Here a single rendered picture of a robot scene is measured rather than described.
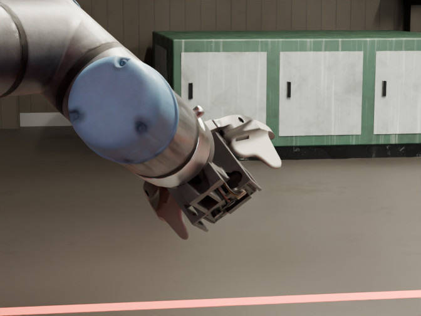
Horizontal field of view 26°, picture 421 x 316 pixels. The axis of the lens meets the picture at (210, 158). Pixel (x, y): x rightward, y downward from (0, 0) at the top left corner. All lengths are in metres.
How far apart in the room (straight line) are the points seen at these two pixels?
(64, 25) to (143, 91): 0.10
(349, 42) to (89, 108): 5.76
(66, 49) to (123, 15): 7.58
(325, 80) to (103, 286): 3.19
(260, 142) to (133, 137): 0.30
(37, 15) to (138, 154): 0.13
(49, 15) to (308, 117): 5.68
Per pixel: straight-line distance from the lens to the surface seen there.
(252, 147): 0.94
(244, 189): 0.88
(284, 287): 3.58
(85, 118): 0.68
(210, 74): 6.22
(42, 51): 0.71
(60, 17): 0.74
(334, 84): 6.40
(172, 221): 0.96
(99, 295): 3.50
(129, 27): 8.31
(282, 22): 8.49
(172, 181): 0.79
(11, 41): 0.69
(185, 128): 0.73
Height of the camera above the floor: 1.08
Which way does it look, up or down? 10 degrees down
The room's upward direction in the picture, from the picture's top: straight up
